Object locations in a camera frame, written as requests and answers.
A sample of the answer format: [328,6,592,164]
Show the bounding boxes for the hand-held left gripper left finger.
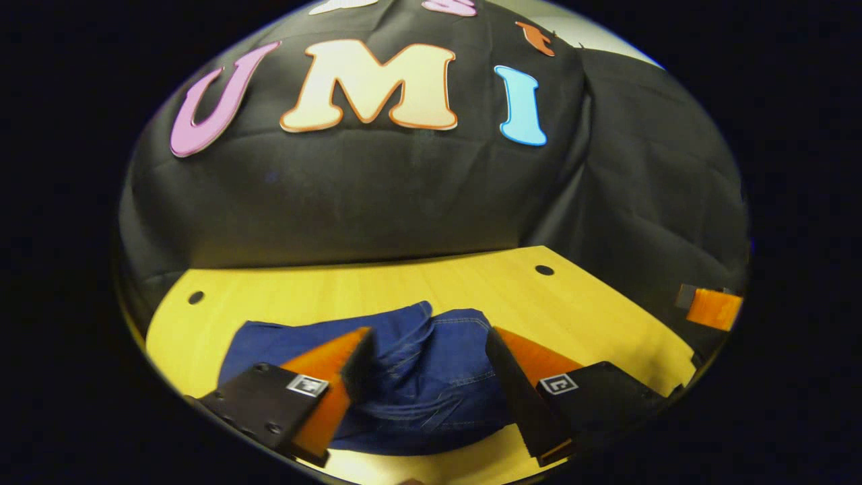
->
[199,327,376,467]

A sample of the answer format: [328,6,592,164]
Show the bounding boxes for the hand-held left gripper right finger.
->
[485,327,671,467]

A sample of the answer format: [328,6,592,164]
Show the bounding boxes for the black backdrop cloth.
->
[118,0,750,337]

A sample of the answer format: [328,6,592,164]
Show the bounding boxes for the blue denim jeans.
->
[219,301,526,455]

